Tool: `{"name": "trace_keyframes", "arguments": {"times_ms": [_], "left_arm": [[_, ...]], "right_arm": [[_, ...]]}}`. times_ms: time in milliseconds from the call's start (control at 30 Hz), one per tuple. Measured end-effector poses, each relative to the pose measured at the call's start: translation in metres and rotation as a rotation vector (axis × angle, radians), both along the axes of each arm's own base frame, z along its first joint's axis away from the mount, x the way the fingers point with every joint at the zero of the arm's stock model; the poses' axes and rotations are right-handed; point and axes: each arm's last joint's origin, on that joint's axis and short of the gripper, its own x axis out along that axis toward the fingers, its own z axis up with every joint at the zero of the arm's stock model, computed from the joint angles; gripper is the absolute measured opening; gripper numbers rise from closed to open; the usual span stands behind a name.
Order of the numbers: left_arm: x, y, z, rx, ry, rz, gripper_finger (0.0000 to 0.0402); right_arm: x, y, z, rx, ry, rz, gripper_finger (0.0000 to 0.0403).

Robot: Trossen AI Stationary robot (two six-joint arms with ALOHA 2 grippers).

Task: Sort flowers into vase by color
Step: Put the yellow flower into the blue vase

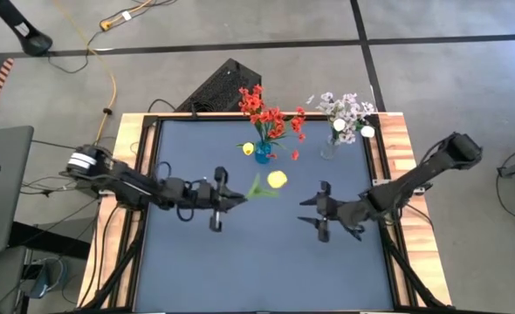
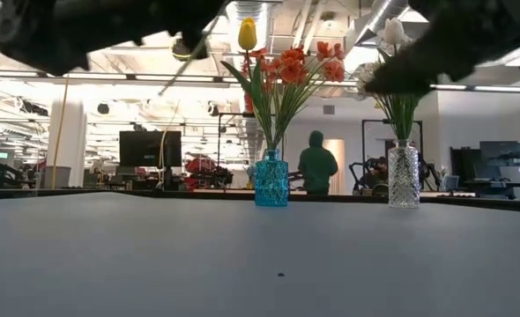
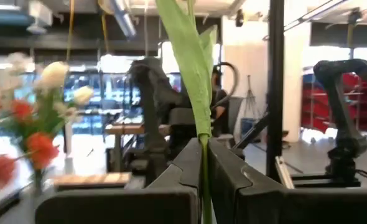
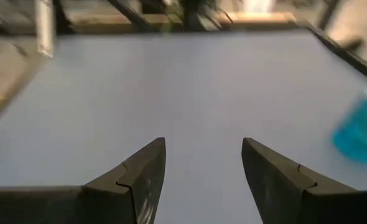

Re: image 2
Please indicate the desk with monitors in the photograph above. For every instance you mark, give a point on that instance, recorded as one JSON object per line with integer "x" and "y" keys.
{"x": 502, "y": 158}

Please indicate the white pillar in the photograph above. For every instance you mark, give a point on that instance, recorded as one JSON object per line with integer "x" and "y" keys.
{"x": 68, "y": 141}

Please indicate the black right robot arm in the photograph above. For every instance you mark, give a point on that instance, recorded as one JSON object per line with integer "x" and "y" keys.
{"x": 498, "y": 26}

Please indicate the grey trash bin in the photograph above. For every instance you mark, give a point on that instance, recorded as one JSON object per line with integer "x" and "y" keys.
{"x": 57, "y": 178}

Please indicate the clear glass vase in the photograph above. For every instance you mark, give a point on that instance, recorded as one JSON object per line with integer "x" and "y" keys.
{"x": 404, "y": 176}

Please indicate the wall vent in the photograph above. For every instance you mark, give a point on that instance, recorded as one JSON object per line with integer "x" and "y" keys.
{"x": 329, "y": 110}

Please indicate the red equipment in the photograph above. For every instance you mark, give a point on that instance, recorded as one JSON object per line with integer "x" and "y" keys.
{"x": 198, "y": 167}

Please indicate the lit doorway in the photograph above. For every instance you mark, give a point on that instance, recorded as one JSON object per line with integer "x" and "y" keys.
{"x": 340, "y": 167}

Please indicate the silver ceiling duct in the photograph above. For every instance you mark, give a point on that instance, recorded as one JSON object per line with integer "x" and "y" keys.
{"x": 388, "y": 9}

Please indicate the person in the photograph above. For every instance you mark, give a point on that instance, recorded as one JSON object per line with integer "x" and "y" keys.
{"x": 376, "y": 176}
{"x": 317, "y": 167}

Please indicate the blue glass vase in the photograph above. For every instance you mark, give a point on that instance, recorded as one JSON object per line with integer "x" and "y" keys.
{"x": 271, "y": 185}

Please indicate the black monitor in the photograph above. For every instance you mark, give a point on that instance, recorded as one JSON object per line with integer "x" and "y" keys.
{"x": 150, "y": 149}

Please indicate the black rig frame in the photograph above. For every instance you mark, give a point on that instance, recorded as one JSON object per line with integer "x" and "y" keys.
{"x": 364, "y": 149}
{"x": 231, "y": 115}

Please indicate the green exit sign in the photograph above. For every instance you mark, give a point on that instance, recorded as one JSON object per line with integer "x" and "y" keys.
{"x": 3, "y": 155}

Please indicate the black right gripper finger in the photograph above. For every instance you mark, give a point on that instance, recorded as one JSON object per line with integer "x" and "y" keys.
{"x": 401, "y": 81}

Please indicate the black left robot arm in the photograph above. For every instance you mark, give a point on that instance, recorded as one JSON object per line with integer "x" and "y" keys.
{"x": 44, "y": 35}

